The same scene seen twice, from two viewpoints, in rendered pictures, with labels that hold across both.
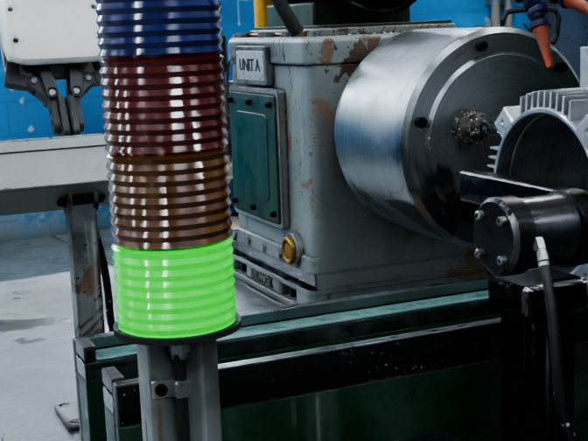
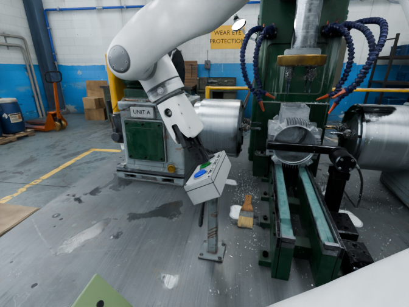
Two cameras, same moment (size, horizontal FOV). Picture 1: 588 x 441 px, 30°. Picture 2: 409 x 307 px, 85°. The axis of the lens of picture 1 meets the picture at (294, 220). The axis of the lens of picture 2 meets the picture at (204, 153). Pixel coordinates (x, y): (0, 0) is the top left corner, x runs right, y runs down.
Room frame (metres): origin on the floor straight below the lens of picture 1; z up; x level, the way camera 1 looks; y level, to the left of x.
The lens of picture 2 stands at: (0.76, 0.62, 1.29)
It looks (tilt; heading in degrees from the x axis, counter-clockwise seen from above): 21 degrees down; 307
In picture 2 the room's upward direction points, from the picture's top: straight up
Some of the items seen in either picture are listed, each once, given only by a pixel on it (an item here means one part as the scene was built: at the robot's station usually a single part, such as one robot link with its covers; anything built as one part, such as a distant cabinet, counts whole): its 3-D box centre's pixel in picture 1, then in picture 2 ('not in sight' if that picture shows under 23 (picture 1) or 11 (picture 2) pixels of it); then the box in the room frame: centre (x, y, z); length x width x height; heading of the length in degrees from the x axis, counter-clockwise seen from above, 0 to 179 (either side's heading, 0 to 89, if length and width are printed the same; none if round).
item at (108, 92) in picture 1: (164, 102); not in sight; (0.53, 0.06, 1.14); 0.06 x 0.06 x 0.04
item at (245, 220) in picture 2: not in sight; (246, 209); (1.06, -0.03, 0.80); 0.21 x 0.05 x 0.01; 113
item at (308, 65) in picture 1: (349, 156); (160, 134); (1.57, -0.08, 0.99); 0.35 x 0.31 x 0.37; 23
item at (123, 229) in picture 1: (170, 194); not in sight; (0.53, 0.06, 1.10); 0.06 x 0.06 x 0.04
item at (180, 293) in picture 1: (175, 283); not in sight; (0.53, 0.06, 1.05); 0.06 x 0.06 x 0.04
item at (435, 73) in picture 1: (435, 131); (209, 127); (1.35, -0.18, 1.04); 0.37 x 0.25 x 0.25; 23
